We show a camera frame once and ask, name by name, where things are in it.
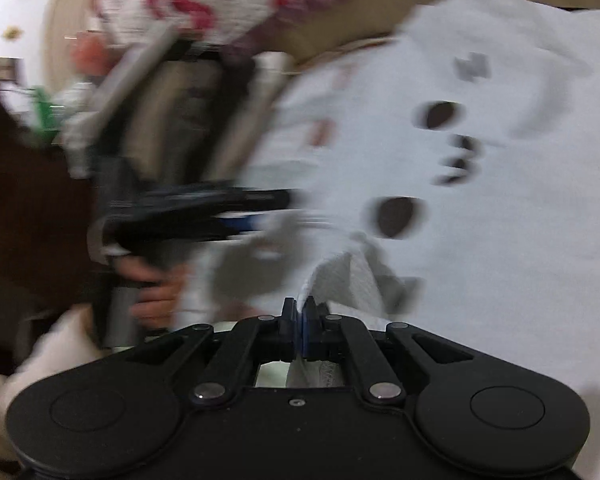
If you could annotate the person's left hand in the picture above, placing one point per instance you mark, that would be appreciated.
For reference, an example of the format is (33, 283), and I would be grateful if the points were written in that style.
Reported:
(162, 300)

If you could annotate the quilted bear pattern blanket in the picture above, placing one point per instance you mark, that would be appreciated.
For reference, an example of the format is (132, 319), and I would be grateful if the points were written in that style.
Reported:
(360, 20)

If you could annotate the dark wooden cabinet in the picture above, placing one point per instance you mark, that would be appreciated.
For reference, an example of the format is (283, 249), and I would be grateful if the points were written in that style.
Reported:
(30, 200)

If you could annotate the beige folded garment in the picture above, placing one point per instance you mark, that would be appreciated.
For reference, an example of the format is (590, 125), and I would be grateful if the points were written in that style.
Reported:
(175, 110)

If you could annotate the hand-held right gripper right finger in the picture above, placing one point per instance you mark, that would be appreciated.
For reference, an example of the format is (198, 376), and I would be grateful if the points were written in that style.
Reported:
(310, 327)

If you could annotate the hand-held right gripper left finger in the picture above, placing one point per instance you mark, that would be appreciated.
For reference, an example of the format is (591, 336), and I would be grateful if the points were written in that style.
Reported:
(291, 327)

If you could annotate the green plastic item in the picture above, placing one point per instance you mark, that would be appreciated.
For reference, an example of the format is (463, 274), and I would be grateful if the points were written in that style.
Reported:
(42, 110)

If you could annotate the light grey printed shirt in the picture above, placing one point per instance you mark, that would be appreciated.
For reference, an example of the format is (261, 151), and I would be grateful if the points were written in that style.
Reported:
(505, 160)

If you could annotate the grey pink plush toy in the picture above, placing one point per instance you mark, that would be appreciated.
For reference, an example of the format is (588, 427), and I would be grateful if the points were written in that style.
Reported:
(90, 52)

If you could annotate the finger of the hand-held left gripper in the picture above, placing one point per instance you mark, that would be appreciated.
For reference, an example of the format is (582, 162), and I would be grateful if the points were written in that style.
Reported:
(235, 222)

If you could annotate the person's left forearm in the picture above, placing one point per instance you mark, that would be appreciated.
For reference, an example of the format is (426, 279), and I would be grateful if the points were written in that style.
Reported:
(45, 355)

